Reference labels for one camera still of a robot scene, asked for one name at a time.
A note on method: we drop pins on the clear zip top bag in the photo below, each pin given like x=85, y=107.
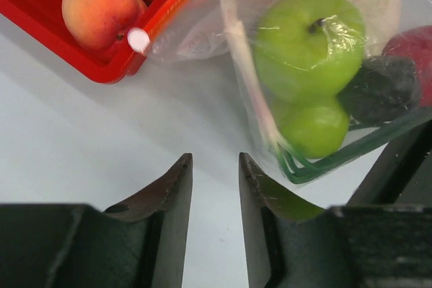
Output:
x=196, y=32

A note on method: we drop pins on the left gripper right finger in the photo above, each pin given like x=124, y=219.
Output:
x=290, y=242

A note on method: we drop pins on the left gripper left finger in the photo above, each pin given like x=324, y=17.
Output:
x=138, y=242

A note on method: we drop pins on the dark purple fruit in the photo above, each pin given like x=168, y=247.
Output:
x=385, y=88

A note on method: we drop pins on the peach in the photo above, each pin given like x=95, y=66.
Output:
x=97, y=25

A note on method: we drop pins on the green onion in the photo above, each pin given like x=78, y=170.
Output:
x=240, y=22

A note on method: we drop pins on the red plastic tray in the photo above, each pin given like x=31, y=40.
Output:
x=43, y=21

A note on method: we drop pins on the red tomato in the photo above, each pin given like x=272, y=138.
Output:
x=415, y=44

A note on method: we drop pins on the green apple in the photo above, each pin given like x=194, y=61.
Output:
x=316, y=129
x=309, y=49

